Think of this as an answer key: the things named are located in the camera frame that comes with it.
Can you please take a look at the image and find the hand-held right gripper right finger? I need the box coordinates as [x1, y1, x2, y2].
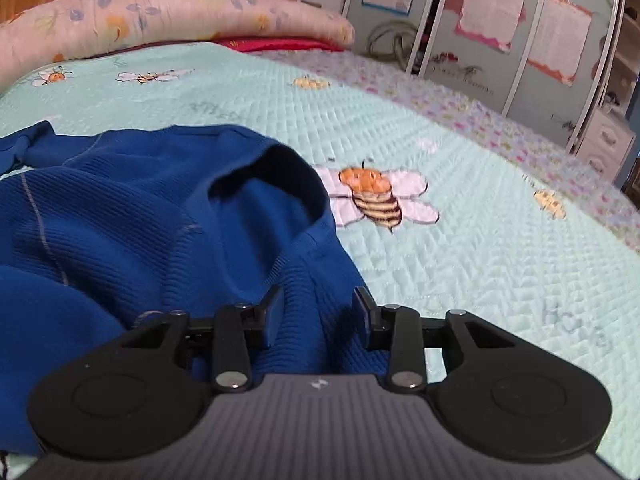
[353, 286, 517, 393]

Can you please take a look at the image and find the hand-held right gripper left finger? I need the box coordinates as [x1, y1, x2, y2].
[120, 285, 284, 393]

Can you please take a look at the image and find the blue knit sweater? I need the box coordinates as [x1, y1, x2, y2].
[0, 121, 396, 456]

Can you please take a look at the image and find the quilted bee-print bedspread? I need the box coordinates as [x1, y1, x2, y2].
[0, 40, 640, 480]

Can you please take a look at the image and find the sliding-door wardrobe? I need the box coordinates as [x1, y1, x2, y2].
[297, 0, 628, 131]

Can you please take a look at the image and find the red blanket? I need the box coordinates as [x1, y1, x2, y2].
[215, 36, 346, 54]

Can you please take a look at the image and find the white drawer cabinet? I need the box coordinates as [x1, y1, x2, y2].
[575, 107, 637, 183]

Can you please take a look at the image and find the floral rolled quilt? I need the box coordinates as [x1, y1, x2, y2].
[0, 0, 356, 96]

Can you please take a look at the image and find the pink-bordered paper poster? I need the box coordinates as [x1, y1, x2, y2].
[527, 0, 593, 86]
[454, 0, 530, 53]

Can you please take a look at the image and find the white corner shelf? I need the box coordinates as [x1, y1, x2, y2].
[597, 0, 640, 116]

